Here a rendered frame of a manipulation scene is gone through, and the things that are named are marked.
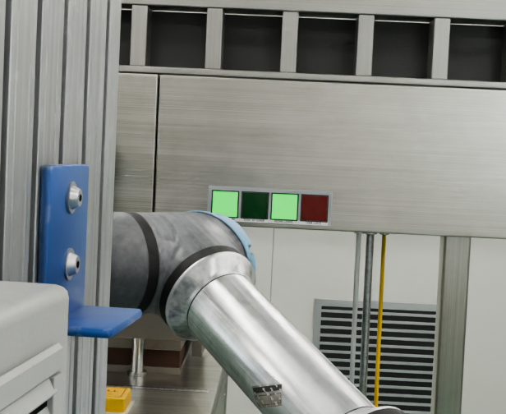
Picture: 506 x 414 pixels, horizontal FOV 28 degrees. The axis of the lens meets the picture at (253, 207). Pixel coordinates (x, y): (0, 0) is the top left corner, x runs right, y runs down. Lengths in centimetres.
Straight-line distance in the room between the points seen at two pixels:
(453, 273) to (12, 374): 195
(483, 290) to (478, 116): 247
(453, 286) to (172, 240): 123
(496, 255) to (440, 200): 243
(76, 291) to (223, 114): 150
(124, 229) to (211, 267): 10
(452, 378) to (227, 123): 75
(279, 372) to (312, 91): 114
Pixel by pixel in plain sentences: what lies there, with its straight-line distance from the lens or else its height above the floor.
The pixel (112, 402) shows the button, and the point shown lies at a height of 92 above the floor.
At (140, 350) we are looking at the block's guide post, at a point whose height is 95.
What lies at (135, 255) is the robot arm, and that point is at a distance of 111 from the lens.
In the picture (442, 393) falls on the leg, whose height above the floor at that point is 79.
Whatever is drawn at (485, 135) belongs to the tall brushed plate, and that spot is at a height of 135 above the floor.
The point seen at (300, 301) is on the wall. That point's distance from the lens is 445.
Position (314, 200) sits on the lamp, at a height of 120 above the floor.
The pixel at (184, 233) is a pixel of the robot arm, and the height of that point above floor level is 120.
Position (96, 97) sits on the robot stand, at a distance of 65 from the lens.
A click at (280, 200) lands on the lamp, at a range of 207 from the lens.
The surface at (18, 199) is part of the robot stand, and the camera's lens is 51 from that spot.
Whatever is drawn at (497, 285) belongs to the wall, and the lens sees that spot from 454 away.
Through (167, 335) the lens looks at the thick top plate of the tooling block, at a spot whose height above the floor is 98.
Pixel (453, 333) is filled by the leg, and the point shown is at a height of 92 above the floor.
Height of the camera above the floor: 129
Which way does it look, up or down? 3 degrees down
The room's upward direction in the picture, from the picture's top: 3 degrees clockwise
